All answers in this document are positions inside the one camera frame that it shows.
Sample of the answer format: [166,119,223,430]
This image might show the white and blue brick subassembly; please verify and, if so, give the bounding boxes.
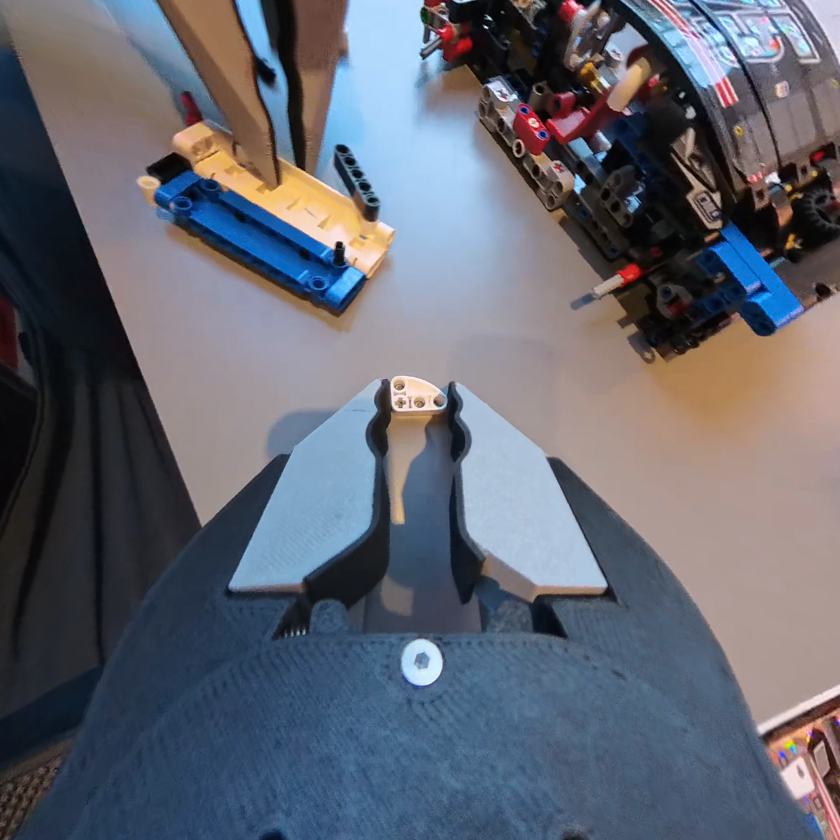
[136,92,396,315]

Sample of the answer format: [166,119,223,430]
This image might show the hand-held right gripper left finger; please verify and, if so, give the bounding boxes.
[227,378,392,608]

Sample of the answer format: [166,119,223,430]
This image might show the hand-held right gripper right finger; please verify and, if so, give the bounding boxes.
[448,381,609,603]

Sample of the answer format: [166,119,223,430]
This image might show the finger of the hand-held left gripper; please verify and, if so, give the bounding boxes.
[272,0,350,173]
[156,0,284,190]

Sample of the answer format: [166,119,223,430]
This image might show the person's legs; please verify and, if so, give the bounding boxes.
[0,46,202,775]

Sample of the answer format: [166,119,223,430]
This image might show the small white curved brick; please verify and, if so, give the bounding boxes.
[390,375,448,413]

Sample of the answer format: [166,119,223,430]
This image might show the mesh chair seat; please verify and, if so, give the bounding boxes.
[0,738,77,840]

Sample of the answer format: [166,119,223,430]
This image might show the toy brick car model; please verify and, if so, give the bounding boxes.
[420,0,840,363]

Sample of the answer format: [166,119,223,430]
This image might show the grey desk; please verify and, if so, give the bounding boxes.
[0,0,840,731]

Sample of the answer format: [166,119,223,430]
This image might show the glossy sticker sheet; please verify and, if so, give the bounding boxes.
[758,686,840,840]

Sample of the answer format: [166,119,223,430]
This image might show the black holed beam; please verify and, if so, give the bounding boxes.
[332,143,383,224]

